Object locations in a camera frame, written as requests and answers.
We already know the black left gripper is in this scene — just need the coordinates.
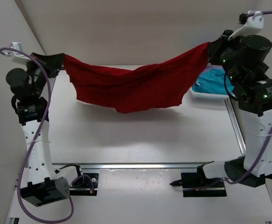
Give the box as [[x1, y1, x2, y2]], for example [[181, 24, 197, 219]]
[[26, 52, 66, 97]]

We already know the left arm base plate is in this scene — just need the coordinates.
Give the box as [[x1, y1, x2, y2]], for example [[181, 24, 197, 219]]
[[70, 173, 99, 196]]

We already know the white plastic basket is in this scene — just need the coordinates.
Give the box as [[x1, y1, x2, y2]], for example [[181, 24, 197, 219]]
[[190, 64, 231, 102]]

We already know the left side aluminium rail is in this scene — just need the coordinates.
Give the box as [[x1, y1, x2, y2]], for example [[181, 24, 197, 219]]
[[4, 217, 20, 224]]

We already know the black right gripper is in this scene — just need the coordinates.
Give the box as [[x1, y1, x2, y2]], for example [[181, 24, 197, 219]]
[[206, 31, 244, 86]]

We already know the teal t shirt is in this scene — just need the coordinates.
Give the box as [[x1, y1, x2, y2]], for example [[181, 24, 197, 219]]
[[192, 68, 227, 95]]

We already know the purple t shirt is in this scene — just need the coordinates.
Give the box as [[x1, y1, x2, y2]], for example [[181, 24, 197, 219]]
[[204, 65, 223, 70]]

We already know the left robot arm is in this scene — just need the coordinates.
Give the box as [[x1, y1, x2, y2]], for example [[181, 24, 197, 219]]
[[6, 61, 69, 207]]

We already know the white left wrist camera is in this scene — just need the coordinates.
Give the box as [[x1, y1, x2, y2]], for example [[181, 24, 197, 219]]
[[9, 42, 30, 65]]

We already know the aluminium table edge rail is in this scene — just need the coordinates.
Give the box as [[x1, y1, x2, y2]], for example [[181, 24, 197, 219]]
[[51, 162, 246, 171]]

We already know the right side aluminium rail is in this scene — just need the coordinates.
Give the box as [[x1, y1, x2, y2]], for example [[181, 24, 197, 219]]
[[224, 98, 246, 155]]

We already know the purple cable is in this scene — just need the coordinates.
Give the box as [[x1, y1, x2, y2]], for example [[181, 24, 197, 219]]
[[0, 47, 75, 221], [183, 4, 272, 193]]

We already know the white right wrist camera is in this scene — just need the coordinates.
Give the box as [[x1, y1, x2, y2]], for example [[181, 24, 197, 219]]
[[228, 11, 264, 41]]

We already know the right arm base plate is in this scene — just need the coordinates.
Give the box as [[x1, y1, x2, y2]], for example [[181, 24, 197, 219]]
[[170, 173, 227, 197]]

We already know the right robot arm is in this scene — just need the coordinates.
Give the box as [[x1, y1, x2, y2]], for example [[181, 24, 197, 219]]
[[196, 30, 272, 188]]

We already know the red t shirt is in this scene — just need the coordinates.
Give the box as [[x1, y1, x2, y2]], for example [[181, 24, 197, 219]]
[[63, 42, 209, 113]]

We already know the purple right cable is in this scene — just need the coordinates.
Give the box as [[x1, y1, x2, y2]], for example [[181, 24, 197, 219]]
[[183, 4, 272, 193]]

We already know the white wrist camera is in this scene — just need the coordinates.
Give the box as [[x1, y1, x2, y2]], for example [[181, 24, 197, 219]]
[[9, 42, 30, 65], [228, 11, 264, 41]]

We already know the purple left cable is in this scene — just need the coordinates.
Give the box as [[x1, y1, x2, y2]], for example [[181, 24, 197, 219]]
[[0, 47, 75, 221]]

